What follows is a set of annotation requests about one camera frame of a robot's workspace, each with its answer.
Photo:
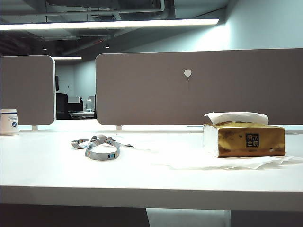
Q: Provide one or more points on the white adhesive wall hook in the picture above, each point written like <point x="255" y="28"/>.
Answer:
<point x="188" y="72"/>

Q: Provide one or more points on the small grey desk divider panel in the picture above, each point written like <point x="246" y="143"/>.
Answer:
<point x="26" y="89"/>

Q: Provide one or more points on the large grey desk divider panel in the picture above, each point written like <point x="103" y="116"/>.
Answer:
<point x="146" y="89"/>

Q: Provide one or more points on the white paper cup blue logo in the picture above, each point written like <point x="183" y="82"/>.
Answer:
<point x="9" y="123"/>

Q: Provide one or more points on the short ceiling light strip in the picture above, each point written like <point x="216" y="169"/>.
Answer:
<point x="67" y="57"/>

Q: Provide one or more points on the black office chair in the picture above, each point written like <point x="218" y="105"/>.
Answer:
<point x="62" y="106"/>

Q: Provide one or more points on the large flat white tissue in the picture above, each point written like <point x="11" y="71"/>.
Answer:
<point x="201" y="163"/>

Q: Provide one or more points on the background white desk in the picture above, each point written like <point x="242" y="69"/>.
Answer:
<point x="81" y="114"/>

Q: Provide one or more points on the dark under-desk panel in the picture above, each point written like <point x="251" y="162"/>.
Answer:
<point x="267" y="219"/>
<point x="71" y="216"/>

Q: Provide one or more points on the white panel support foot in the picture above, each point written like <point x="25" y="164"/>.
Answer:
<point x="34" y="127"/>
<point x="119" y="127"/>

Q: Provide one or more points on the golden tissue pack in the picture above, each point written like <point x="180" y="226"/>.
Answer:
<point x="236" y="142"/>

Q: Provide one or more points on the long ceiling light strip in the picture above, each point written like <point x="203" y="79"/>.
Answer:
<point x="106" y="24"/>

